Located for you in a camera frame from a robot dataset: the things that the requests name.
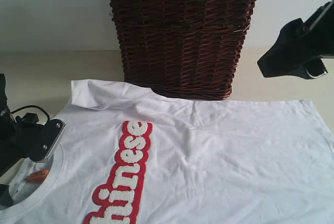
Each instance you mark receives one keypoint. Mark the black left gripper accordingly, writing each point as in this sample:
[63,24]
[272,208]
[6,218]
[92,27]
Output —
[9,146]

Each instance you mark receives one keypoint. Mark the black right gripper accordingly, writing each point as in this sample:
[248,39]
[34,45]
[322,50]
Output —
[299,44]

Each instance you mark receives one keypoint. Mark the dark red wicker basket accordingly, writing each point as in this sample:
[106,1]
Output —
[182,48]

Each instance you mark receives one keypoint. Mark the white t-shirt red lettering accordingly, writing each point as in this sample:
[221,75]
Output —
[129,155]

